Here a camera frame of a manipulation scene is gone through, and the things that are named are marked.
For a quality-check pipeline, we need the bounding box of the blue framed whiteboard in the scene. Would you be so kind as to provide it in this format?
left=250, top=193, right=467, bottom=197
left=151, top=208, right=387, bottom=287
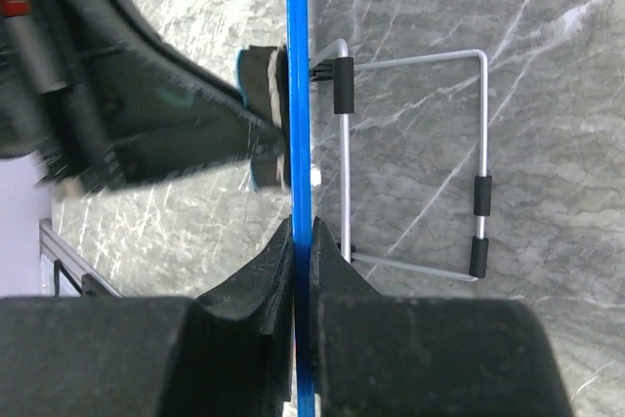
left=286, top=0, right=315, bottom=417

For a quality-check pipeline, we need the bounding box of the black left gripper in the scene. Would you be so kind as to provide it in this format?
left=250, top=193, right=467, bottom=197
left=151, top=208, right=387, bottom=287
left=1, top=0, right=281, bottom=193

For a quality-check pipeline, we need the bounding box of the silver wire whiteboard stand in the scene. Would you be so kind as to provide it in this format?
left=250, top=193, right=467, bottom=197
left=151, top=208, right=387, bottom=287
left=312, top=39, right=492, bottom=282

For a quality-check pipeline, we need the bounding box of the blue black whiteboard eraser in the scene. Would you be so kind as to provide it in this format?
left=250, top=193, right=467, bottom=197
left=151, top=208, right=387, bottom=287
left=236, top=45, right=291, bottom=191

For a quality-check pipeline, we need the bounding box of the aluminium front rail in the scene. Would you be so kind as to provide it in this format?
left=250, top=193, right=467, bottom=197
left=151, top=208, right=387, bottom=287
left=39, top=219, right=120, bottom=297

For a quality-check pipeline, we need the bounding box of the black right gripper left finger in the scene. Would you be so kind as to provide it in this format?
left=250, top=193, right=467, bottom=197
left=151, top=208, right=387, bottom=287
left=1, top=221, right=293, bottom=416

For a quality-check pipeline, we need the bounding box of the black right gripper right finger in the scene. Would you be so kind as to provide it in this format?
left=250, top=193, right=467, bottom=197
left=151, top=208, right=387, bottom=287
left=310, top=221, right=572, bottom=416

